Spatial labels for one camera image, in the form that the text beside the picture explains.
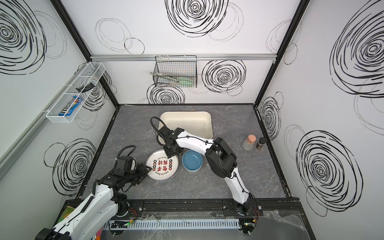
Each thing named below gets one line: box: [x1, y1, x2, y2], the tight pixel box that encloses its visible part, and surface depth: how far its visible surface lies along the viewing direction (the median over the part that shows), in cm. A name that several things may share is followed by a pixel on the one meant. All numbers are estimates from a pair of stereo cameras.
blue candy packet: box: [58, 96, 83, 116], surface depth 72 cm
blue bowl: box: [182, 149, 203, 172], surface depth 83 cm
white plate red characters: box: [145, 149, 180, 183], surface depth 86 cm
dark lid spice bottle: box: [255, 137, 267, 151], surface depth 91 cm
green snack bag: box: [57, 205, 76, 223], surface depth 72 cm
